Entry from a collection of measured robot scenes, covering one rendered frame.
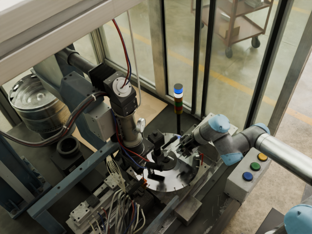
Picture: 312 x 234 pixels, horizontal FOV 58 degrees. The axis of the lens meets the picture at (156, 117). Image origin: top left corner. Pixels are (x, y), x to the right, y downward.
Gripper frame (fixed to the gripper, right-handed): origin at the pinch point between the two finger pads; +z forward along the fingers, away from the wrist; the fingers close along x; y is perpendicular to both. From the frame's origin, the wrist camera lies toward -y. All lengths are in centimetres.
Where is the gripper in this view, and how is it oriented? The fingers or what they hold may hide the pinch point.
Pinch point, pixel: (179, 150)
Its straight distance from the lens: 136.8
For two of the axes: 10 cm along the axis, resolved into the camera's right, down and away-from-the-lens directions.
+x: 6.5, 7.6, -0.6
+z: -4.4, 4.4, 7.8
